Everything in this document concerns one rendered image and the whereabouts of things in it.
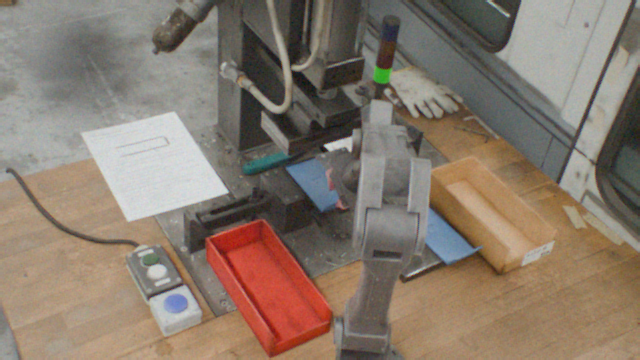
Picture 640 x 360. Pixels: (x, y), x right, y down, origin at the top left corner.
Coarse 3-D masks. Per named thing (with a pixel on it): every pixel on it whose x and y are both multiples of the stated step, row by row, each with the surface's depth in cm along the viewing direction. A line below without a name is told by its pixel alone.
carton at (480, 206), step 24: (432, 168) 162; (456, 168) 166; (480, 168) 165; (432, 192) 162; (456, 192) 167; (480, 192) 167; (504, 192) 161; (456, 216) 157; (480, 216) 162; (504, 216) 163; (528, 216) 156; (480, 240) 153; (504, 240) 157; (528, 240) 158; (552, 240) 153; (504, 264) 149
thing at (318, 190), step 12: (288, 168) 155; (300, 168) 155; (312, 168) 156; (324, 168) 156; (300, 180) 153; (324, 180) 153; (312, 192) 150; (324, 192) 151; (336, 192) 151; (324, 204) 148
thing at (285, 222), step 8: (264, 184) 154; (272, 192) 151; (272, 200) 152; (272, 208) 154; (280, 208) 150; (288, 208) 149; (296, 208) 150; (304, 208) 151; (336, 208) 160; (272, 216) 155; (280, 216) 151; (288, 216) 150; (296, 216) 152; (304, 216) 153; (280, 224) 153; (288, 224) 152; (296, 224) 153; (304, 224) 155; (280, 232) 154; (288, 232) 153
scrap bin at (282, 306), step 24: (216, 240) 144; (240, 240) 148; (264, 240) 150; (216, 264) 142; (240, 264) 146; (264, 264) 146; (288, 264) 143; (240, 288) 135; (264, 288) 142; (288, 288) 143; (312, 288) 137; (240, 312) 138; (264, 312) 138; (288, 312) 139; (312, 312) 139; (264, 336) 130; (288, 336) 135; (312, 336) 135
